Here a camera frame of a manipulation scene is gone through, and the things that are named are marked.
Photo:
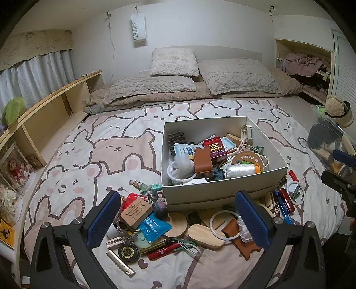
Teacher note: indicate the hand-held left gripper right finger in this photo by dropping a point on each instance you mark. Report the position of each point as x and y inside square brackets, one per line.
[251, 221]

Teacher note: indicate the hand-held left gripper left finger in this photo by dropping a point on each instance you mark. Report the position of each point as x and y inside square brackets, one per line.
[103, 221]

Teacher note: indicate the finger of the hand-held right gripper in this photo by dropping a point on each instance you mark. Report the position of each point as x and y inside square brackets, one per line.
[344, 157]
[338, 182]

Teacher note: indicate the white round case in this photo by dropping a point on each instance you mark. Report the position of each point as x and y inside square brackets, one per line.
[292, 187]

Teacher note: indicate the white cardboard box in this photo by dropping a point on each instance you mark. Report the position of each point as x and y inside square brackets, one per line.
[208, 194]

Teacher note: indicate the clear plastic case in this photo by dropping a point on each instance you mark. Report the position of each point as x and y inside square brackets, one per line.
[244, 232]

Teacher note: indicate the wooden block in bin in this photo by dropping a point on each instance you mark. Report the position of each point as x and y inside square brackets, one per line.
[321, 154]

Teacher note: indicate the brown leather sleeve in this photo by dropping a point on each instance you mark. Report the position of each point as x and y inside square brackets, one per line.
[244, 247]

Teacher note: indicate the red white packet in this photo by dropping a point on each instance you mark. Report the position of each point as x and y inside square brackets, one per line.
[129, 201]

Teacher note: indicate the dark cloth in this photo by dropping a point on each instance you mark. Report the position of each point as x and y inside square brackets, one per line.
[319, 134]

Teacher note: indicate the carved wooden block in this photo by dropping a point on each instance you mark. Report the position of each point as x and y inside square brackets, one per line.
[136, 214]

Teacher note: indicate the cream cup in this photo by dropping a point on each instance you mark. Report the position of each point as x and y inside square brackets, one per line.
[347, 118]

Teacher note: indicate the round black tin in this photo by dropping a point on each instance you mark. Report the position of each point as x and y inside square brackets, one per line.
[128, 252]

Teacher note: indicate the silver lighter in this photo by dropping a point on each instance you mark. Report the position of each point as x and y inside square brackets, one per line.
[121, 263]

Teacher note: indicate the oval wooden piece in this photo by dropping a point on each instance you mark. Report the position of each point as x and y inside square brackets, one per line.
[205, 236]

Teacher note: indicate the small bottle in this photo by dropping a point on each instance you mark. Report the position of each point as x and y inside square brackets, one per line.
[137, 184]

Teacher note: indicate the brown plush toy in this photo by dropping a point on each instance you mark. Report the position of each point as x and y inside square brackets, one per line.
[335, 107]

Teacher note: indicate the blue snack packet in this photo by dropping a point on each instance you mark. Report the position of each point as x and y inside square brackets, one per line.
[154, 227]

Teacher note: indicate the silver foil roll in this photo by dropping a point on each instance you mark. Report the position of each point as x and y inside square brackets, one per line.
[240, 170]

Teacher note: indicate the teal clip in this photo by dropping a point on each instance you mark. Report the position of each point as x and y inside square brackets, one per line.
[151, 187]

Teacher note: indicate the round wooden coaster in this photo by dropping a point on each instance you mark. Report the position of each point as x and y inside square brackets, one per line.
[246, 161]

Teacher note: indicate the knitted pom ball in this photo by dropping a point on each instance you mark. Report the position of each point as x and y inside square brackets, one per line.
[161, 206]

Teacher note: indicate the red pen box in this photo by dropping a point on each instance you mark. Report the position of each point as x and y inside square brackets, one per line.
[162, 251]

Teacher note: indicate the bear print blanket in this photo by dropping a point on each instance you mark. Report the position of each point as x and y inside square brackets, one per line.
[111, 150]

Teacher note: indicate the round wooden lid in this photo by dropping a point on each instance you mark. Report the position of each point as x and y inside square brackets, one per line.
[175, 222]

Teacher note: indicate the brown leather pouch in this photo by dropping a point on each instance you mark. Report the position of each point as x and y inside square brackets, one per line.
[203, 161]

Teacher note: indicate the dark red package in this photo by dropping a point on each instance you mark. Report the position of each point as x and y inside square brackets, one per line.
[215, 150]

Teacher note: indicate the light blue packet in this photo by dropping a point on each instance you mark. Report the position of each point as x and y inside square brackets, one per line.
[228, 144]

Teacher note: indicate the white plug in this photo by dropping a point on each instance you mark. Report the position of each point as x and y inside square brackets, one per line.
[246, 132]

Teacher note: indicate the white louvre door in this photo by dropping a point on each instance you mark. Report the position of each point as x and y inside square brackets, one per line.
[345, 64]

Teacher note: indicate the beige folded duvet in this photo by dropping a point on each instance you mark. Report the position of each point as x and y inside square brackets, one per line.
[286, 83]

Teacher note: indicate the yellow sign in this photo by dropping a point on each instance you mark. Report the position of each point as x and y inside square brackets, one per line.
[6, 232]

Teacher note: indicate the blue white packet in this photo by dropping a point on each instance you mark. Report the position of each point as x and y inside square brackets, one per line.
[183, 150]

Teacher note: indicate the pile of clothes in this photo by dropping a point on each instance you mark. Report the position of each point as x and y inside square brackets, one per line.
[303, 64]

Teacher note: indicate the clear flower display box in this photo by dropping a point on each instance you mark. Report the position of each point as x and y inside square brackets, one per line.
[15, 166]

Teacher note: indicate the black hair claw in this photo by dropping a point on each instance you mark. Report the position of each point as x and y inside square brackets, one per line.
[176, 137]

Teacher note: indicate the wooden bedside shelf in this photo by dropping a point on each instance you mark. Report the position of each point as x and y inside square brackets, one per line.
[50, 111]

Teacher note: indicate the large knit beige pillow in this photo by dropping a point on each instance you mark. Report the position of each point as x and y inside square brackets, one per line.
[236, 76]

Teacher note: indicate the long knit beige pillow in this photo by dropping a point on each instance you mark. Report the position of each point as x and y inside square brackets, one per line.
[150, 89]

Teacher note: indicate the green plush toy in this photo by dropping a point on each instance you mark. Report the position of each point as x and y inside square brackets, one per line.
[12, 111]

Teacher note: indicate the white curtain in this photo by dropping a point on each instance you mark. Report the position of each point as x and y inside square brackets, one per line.
[41, 75]

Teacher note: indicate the fluffy beige pillow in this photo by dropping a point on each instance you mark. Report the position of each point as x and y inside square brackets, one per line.
[173, 62]

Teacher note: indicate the beige curtain valance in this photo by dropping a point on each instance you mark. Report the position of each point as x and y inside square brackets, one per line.
[36, 41]

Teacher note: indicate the white hanging bag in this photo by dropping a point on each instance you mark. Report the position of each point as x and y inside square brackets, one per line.
[138, 27]

